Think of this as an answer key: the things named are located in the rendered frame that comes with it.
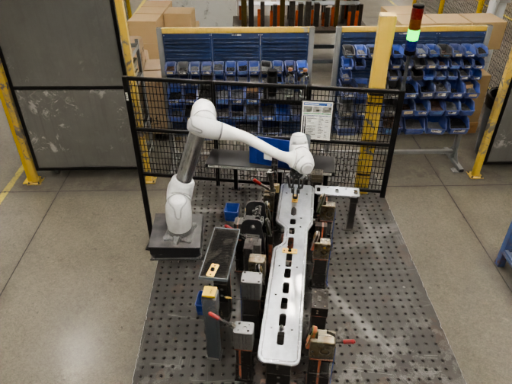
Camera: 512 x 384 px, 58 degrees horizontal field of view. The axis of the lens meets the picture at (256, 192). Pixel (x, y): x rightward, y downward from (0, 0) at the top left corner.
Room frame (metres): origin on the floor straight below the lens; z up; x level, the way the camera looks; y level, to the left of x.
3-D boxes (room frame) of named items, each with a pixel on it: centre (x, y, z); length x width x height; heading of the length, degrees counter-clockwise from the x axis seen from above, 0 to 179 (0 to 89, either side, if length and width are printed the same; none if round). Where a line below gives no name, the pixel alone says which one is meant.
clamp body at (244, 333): (1.34, 0.06, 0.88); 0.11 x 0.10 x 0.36; 83
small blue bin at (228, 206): (2.58, 0.17, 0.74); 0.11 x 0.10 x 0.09; 173
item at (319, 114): (2.90, -0.42, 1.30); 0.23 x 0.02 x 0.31; 83
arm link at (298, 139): (2.35, -0.25, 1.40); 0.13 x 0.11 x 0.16; 8
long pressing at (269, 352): (1.88, -0.19, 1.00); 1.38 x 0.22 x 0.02; 173
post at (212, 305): (1.46, 0.21, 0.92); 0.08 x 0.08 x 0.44; 83
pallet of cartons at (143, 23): (6.97, 1.31, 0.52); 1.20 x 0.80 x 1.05; 178
